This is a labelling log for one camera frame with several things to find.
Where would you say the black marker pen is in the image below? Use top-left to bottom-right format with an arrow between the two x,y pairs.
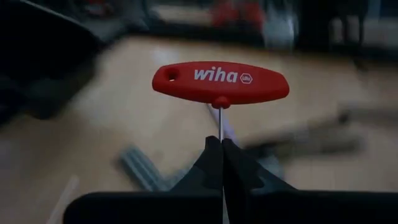
242,104 -> 369,161

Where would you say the red framed square box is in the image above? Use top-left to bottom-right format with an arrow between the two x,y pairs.
210,0 -> 266,29

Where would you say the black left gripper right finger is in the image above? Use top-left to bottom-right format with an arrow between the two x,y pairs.
223,138 -> 398,224

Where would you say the light purple plastic stick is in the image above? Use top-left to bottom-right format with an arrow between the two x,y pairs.
206,104 -> 242,147

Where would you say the red T-handle hex key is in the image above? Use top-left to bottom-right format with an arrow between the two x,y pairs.
151,60 -> 290,142

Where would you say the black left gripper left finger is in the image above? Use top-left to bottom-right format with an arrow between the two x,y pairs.
63,136 -> 224,224

